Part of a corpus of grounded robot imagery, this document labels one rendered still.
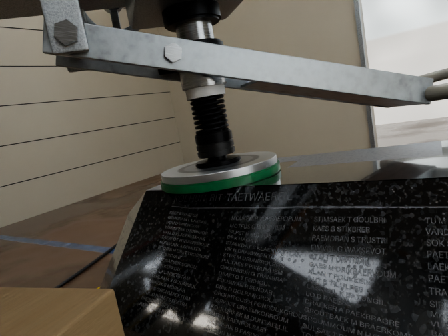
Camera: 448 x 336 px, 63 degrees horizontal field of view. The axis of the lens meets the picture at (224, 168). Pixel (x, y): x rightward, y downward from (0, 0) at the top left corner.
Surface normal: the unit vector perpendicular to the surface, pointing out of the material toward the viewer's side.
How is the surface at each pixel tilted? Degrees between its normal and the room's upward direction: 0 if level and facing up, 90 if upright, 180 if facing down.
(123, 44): 90
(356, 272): 45
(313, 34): 90
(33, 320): 0
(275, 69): 90
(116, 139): 90
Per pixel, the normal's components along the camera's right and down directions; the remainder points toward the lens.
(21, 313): -0.18, -0.97
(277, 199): -0.50, -0.54
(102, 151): 0.81, -0.06
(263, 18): -0.56, 0.22
